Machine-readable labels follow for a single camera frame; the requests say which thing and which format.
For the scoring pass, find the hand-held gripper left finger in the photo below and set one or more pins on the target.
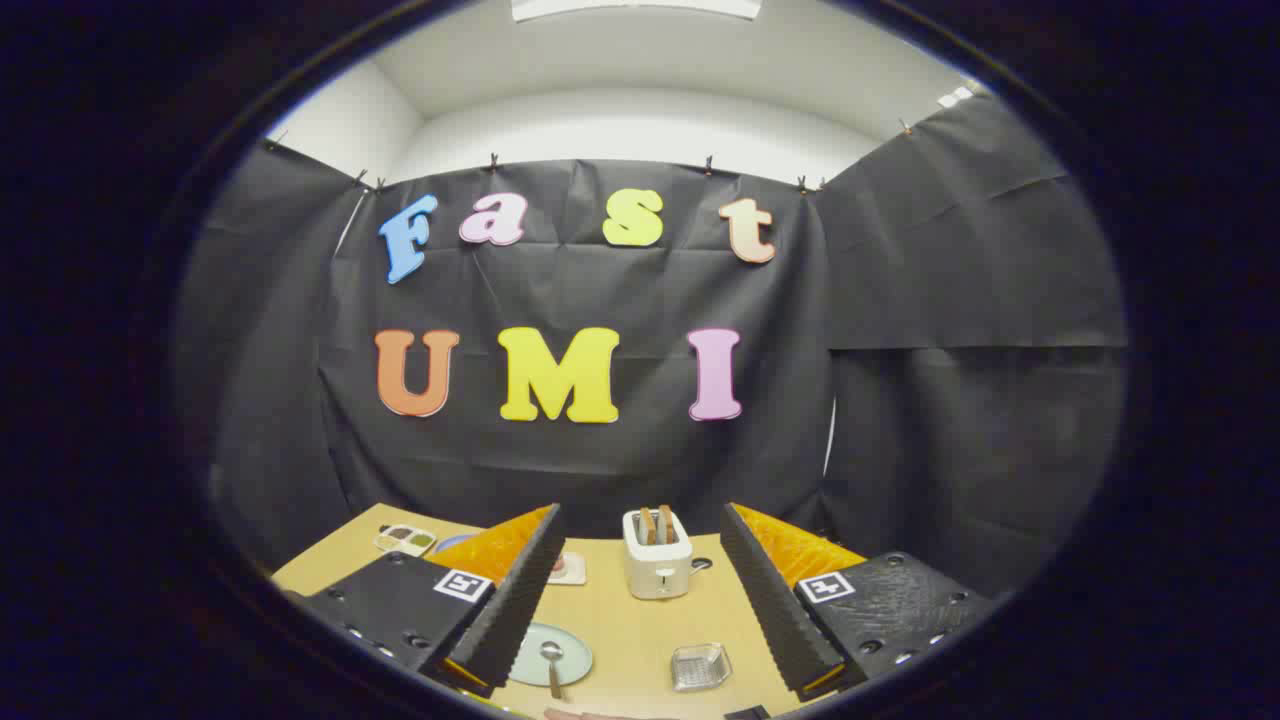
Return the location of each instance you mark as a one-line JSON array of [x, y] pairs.
[[520, 600]]

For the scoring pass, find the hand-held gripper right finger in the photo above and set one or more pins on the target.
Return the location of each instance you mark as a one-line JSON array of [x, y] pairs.
[[765, 600]]

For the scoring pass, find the metal spoon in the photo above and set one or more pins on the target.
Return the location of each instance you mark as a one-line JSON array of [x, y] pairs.
[[552, 652]]

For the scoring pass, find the white square coaster tray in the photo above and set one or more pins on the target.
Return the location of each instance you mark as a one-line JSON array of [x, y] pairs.
[[573, 575]]

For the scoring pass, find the light green plate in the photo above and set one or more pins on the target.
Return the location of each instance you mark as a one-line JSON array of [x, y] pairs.
[[578, 660]]

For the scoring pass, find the blue plate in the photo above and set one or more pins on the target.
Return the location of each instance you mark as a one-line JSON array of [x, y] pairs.
[[448, 543]]

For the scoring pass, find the metal drain basket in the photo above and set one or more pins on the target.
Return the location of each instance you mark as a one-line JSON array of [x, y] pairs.
[[700, 668]]

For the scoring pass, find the white toaster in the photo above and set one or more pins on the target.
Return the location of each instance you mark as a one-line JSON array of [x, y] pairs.
[[655, 575]]

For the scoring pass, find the brown toast slice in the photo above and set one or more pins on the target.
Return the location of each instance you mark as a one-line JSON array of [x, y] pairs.
[[648, 527], [666, 524]]

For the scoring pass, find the white divided sauce dish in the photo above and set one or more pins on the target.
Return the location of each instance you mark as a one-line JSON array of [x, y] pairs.
[[405, 540]]

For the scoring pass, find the black backdrop cloth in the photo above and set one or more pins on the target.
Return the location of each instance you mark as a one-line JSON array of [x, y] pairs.
[[600, 470]]

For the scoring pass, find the small ceiling light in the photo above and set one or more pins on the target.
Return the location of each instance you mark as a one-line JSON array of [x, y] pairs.
[[956, 97]]

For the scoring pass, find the long ceiling light panel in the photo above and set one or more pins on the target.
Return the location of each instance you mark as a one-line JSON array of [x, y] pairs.
[[635, 8]]

